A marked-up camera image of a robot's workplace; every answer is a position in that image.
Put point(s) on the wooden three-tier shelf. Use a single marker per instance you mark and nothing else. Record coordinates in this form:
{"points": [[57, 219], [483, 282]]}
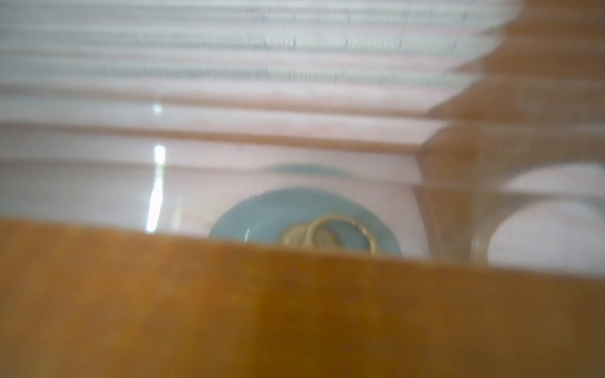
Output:
{"points": [[129, 127]]}

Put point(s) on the blue canister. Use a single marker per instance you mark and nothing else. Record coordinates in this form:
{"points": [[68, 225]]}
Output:
{"points": [[307, 217]]}

